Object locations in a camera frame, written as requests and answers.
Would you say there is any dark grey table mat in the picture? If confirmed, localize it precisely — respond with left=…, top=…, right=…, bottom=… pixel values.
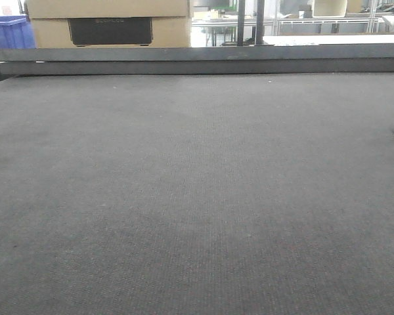
left=0, top=73, right=394, bottom=314

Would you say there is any cardboard box with black window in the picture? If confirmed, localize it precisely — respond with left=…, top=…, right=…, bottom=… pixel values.
left=31, top=17, right=191, bottom=49

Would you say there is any beige open box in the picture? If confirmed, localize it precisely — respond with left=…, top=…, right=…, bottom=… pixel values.
left=311, top=0, right=347, bottom=18

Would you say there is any dark grey lower board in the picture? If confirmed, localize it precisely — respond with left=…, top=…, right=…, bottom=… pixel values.
left=0, top=58, right=394, bottom=75

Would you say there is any dark grey board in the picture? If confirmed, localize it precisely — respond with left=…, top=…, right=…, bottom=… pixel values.
left=0, top=43, right=394, bottom=62
left=0, top=58, right=394, bottom=75

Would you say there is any upper cardboard box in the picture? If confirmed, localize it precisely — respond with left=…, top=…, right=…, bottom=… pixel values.
left=26, top=0, right=192, bottom=19

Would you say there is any dark grey upper board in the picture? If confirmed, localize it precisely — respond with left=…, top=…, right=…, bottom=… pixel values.
left=0, top=43, right=394, bottom=62

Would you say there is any blue plastic crate background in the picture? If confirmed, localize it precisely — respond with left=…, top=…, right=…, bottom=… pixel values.
left=0, top=15, right=36, bottom=49

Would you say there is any white table top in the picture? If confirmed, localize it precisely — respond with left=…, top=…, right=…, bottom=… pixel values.
left=263, top=33, right=394, bottom=47

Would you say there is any black vertical post left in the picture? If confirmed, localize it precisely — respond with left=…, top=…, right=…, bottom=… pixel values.
left=236, top=0, right=246, bottom=47

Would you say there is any black vertical post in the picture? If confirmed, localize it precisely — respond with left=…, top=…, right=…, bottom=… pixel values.
left=255, top=0, right=265, bottom=46
left=236, top=0, right=246, bottom=47

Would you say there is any black vertical post right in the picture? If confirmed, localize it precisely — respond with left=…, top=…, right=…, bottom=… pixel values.
left=255, top=0, right=265, bottom=46

